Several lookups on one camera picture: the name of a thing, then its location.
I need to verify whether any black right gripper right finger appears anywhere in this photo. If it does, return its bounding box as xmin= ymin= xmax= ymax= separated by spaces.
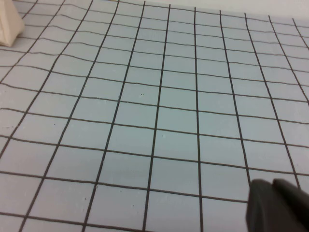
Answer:
xmin=272 ymin=178 xmax=309 ymax=232

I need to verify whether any light blue grid tablecloth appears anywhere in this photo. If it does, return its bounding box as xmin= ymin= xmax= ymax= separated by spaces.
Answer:
xmin=0 ymin=0 xmax=309 ymax=232

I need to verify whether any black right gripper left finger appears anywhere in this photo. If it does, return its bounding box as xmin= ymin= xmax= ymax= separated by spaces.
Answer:
xmin=245 ymin=179 xmax=288 ymax=232

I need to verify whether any cream canvas pencil case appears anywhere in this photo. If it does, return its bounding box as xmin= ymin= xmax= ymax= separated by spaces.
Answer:
xmin=0 ymin=0 xmax=26 ymax=47

